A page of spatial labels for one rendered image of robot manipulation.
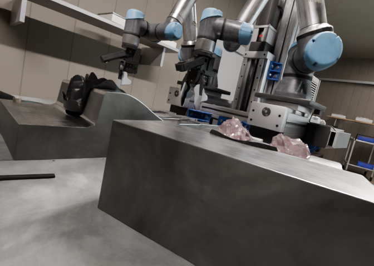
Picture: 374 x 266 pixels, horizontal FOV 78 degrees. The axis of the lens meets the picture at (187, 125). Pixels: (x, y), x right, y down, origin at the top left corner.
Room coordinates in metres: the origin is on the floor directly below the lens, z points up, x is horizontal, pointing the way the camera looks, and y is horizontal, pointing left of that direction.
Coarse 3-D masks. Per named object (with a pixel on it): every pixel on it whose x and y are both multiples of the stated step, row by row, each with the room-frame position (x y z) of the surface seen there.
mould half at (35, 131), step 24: (96, 96) 0.46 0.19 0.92; (120, 96) 0.46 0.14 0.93; (0, 120) 0.48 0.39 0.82; (24, 120) 0.37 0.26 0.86; (48, 120) 0.41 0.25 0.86; (72, 120) 0.46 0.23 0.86; (96, 120) 0.43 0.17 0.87; (168, 120) 0.61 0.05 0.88; (192, 120) 0.69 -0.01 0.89; (24, 144) 0.35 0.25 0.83; (48, 144) 0.38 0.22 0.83; (72, 144) 0.41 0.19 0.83; (96, 144) 0.44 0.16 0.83
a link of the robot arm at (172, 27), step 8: (184, 0) 1.08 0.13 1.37; (192, 0) 1.10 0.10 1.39; (176, 8) 1.07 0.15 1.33; (184, 8) 1.08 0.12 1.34; (168, 16) 1.07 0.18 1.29; (176, 16) 1.06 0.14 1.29; (184, 16) 1.08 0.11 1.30; (160, 24) 1.06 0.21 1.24; (168, 24) 1.03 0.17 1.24; (176, 24) 1.03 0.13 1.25; (160, 32) 1.05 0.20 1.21; (168, 32) 1.02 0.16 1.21; (176, 32) 1.03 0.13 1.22; (160, 40) 1.10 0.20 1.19; (168, 40) 1.06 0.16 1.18; (176, 40) 1.05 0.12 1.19
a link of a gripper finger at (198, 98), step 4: (196, 88) 0.85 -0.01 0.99; (196, 92) 0.84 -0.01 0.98; (196, 96) 0.84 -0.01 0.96; (200, 96) 0.84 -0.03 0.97; (204, 96) 0.87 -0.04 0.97; (196, 100) 0.84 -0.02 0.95; (200, 100) 0.84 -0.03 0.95; (204, 100) 0.87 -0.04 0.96; (196, 104) 0.84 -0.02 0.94; (196, 108) 0.84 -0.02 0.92
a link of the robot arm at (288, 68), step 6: (294, 42) 0.97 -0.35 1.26; (294, 48) 0.96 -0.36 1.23; (288, 54) 1.00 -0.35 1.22; (288, 60) 0.98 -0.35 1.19; (288, 66) 0.97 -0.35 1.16; (294, 66) 0.93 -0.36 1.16; (288, 72) 0.97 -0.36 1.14; (294, 72) 0.95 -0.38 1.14; (300, 72) 0.94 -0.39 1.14; (312, 72) 0.95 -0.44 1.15
